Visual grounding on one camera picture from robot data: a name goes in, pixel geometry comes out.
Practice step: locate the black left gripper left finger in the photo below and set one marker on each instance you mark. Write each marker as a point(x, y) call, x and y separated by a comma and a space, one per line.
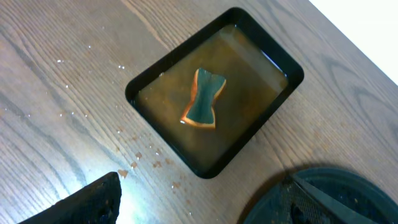
point(98, 202)

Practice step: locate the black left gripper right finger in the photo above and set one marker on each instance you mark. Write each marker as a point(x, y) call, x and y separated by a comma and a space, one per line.
point(294, 200)

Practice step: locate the black round serving tray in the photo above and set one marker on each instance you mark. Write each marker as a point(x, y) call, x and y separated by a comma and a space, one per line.
point(346, 187)

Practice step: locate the black rectangular water tray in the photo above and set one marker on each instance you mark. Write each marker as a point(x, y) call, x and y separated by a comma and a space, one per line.
point(260, 75)

